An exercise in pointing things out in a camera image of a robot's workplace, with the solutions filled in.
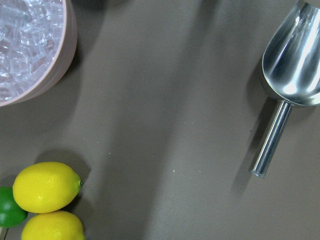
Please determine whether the pink bowl of ice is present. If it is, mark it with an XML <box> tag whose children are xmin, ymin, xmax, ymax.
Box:
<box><xmin>0</xmin><ymin>0</ymin><xmax>78</xmax><ymax>107</ymax></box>

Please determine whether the steel ice scoop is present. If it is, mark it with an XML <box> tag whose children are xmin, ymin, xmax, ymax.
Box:
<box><xmin>250</xmin><ymin>0</ymin><xmax>320</xmax><ymax>178</ymax></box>

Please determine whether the green lime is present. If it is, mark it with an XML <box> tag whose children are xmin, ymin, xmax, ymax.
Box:
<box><xmin>0</xmin><ymin>186</ymin><xmax>28</xmax><ymax>228</ymax></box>

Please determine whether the yellow lemon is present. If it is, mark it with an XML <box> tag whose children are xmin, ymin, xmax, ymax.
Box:
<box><xmin>21</xmin><ymin>210</ymin><xmax>85</xmax><ymax>240</ymax></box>
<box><xmin>12</xmin><ymin>161</ymin><xmax>83</xmax><ymax>214</ymax></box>

